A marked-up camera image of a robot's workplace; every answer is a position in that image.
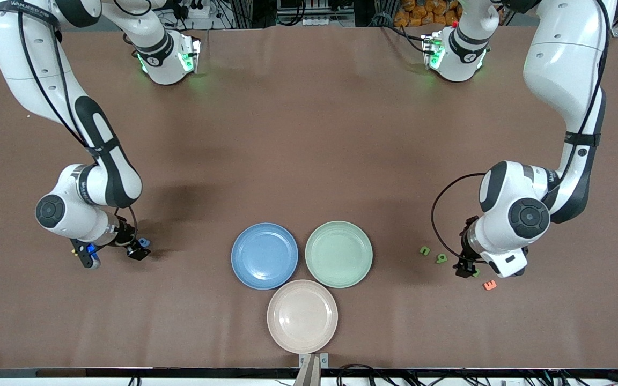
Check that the black table edge rail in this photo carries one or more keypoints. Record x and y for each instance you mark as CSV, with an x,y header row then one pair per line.
x,y
180,372

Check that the blue plate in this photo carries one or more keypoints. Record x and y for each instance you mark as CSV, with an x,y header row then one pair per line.
x,y
265,256

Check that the orange objects pile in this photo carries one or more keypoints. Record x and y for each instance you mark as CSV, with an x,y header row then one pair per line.
x,y
427,10

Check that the beige plate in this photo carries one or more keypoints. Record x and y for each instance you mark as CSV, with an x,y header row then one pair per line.
x,y
302,316

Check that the orange letter E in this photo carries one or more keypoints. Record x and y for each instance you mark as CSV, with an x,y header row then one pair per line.
x,y
490,285

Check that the green letter u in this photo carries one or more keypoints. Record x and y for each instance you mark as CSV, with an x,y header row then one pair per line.
x,y
425,252

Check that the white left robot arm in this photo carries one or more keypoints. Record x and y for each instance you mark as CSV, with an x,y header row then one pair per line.
x,y
561,64

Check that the green plate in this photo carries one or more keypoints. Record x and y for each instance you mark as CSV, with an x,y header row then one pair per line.
x,y
338,254

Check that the white power strip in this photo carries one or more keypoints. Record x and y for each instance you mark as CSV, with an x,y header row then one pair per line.
x,y
319,21

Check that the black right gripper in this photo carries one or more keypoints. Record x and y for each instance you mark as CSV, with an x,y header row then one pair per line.
x,y
124,236

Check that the green letter q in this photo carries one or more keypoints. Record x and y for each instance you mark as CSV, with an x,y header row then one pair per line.
x,y
441,261

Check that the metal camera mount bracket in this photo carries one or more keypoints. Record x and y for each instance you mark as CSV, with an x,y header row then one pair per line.
x,y
309,370

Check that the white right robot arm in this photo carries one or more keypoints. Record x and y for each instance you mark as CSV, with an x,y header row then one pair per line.
x,y
19,53

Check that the brown table cover sheet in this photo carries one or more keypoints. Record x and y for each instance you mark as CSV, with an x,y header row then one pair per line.
x,y
309,134

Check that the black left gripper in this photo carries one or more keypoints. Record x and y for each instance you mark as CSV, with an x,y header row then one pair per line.
x,y
467,252

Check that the blue letter a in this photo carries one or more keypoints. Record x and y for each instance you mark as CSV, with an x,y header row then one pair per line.
x,y
145,242

